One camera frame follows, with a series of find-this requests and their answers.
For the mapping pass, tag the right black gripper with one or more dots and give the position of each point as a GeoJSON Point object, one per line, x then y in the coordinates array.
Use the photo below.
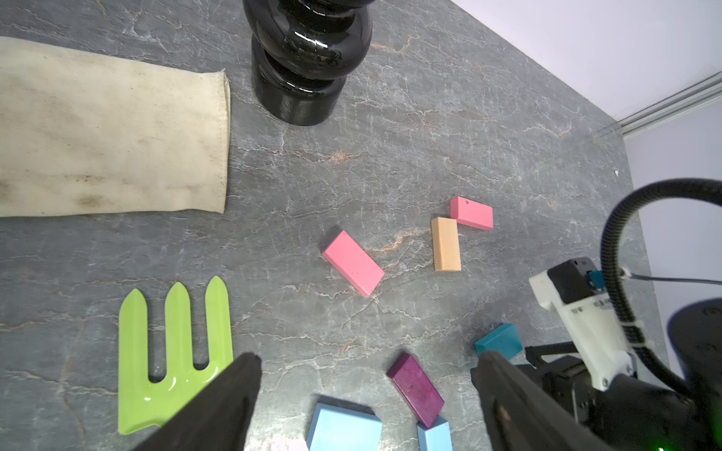
{"type": "Point", "coordinates": [629, 415]}

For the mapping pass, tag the green garden fork wooden handle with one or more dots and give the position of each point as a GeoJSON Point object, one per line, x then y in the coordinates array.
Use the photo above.
{"type": "Point", "coordinates": [143, 403]}

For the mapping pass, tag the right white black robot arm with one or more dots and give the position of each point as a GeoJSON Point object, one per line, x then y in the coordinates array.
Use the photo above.
{"type": "Point", "coordinates": [695, 334]}

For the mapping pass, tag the teal block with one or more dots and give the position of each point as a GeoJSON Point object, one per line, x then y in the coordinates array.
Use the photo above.
{"type": "Point", "coordinates": [504, 340]}

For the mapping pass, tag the tan wooden block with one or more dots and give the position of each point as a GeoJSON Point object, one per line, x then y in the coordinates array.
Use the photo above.
{"type": "Point", "coordinates": [445, 238]}

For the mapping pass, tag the light blue block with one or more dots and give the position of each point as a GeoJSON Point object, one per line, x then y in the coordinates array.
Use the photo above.
{"type": "Point", "coordinates": [343, 425]}
{"type": "Point", "coordinates": [436, 437]}

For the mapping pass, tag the pink block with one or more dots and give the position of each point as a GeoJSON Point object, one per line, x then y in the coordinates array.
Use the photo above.
{"type": "Point", "coordinates": [471, 213]}
{"type": "Point", "coordinates": [347, 256]}

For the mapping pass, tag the beige garden glove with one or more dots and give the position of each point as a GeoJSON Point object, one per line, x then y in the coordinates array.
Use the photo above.
{"type": "Point", "coordinates": [85, 133]}

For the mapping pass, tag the purple block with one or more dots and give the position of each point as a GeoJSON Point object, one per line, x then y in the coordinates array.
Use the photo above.
{"type": "Point", "coordinates": [416, 389]}

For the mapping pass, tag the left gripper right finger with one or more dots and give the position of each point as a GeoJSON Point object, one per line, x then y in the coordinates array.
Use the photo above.
{"type": "Point", "coordinates": [519, 416]}

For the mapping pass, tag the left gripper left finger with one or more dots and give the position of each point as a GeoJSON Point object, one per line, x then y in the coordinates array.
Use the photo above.
{"type": "Point", "coordinates": [219, 417]}

